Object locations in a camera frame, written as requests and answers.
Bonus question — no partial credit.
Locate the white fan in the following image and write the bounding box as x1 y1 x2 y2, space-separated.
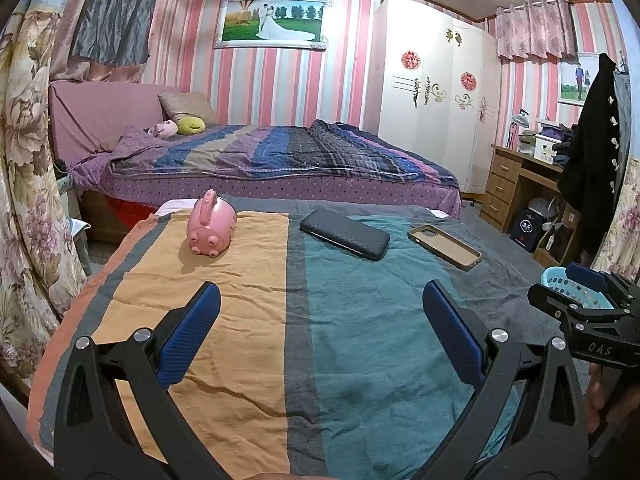
527 197 558 223

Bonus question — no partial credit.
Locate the wooden desk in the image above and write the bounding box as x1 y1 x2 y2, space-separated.
481 142 586 268

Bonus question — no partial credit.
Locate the white wardrobe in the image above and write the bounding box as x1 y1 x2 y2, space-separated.
362 0 501 196

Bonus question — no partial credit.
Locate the grey garment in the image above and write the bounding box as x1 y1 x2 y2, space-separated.
612 67 640 196

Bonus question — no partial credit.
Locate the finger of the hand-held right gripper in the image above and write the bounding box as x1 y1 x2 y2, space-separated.
527 284 633 323
565 262 640 311

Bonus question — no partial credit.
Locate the black bag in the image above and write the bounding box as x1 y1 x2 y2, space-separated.
510 210 546 253

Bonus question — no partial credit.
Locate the pink piggy bank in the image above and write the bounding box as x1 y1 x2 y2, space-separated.
186 189 238 257

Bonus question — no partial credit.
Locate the small framed couple photo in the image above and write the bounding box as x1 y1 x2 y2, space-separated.
557 52 598 107

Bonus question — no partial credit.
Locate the pink valance curtain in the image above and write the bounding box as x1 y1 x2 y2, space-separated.
495 0 576 61

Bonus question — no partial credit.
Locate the black case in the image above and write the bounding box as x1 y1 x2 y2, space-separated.
299 208 391 262

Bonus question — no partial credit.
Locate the purple bed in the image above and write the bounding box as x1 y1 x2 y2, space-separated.
47 80 463 243

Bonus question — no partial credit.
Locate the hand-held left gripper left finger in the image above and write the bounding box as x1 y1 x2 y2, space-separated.
54 281 223 480

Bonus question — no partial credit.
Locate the black coat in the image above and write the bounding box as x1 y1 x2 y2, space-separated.
557 52 623 256

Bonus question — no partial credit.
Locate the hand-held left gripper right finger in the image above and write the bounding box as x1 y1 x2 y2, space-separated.
422 280 588 480

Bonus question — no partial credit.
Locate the framed wedding photo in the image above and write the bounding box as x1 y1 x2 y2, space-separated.
214 0 332 52

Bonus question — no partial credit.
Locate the yellow-green plush toy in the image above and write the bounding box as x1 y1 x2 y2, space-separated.
175 115 207 136

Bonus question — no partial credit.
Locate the cardboard box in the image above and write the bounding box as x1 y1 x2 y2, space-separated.
534 207 583 267

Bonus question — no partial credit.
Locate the striped quilt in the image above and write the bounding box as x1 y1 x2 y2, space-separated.
70 120 460 196

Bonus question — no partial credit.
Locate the white box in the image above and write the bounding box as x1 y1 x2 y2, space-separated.
534 136 560 163

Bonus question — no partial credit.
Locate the desk lamp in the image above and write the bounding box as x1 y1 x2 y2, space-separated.
506 108 531 150

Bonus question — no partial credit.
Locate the brown pillow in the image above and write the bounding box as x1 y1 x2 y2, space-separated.
158 91 219 126

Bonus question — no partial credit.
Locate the person's right hand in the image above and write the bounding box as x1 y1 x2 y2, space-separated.
585 361 620 432

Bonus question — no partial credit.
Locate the light blue plastic basket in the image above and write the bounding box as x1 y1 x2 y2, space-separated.
541 266 616 311

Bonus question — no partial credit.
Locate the brown phone case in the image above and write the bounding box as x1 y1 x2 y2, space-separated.
407 223 483 272

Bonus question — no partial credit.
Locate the floral curtain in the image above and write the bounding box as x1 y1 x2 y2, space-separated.
0 0 108 391
590 155 640 281

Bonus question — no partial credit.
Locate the dark clothes pile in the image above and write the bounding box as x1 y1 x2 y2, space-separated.
552 140 576 167

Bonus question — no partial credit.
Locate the grey hanging cloth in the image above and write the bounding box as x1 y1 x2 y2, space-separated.
69 0 163 68

